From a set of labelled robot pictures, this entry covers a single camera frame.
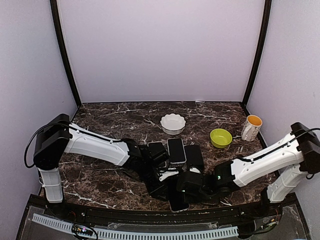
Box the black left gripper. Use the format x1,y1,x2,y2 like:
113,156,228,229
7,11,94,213
138,162,169,202

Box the black phone case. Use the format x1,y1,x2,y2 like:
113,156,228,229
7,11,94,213
184,144,205,171

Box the lavender phone case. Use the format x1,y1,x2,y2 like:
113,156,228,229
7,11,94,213
166,137,187,165

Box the pink phone case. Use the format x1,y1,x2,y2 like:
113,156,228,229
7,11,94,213
147,141,163,148

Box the black smartphone silver edge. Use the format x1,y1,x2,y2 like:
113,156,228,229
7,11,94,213
168,138,186,163

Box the clear magsafe phone case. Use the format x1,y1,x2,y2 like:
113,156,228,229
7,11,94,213
169,200,190,213

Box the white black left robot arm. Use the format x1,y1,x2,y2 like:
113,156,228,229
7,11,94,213
24,113,169,218

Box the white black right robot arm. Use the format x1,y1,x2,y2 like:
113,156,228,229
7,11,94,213
176,122,320,217

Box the green bowl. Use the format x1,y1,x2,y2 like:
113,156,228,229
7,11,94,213
210,128,233,149

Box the white scalloped bowl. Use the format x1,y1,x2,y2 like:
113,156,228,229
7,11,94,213
160,113,186,136

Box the white mug yellow inside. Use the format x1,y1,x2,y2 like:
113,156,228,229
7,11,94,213
241,114,263,142

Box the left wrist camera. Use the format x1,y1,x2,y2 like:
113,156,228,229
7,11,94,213
158,167,179,182

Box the black front table rail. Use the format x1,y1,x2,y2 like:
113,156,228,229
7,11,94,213
27,193,297,226

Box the white slotted cable duct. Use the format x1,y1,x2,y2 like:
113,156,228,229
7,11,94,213
32,213,239,240

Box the black right corner post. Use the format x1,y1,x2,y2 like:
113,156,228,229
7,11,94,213
241,0,272,107

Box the black corner post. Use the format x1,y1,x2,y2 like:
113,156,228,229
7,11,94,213
241,0,272,107
49,0,82,108

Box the black left corner post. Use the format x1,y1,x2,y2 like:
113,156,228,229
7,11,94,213
49,0,82,108

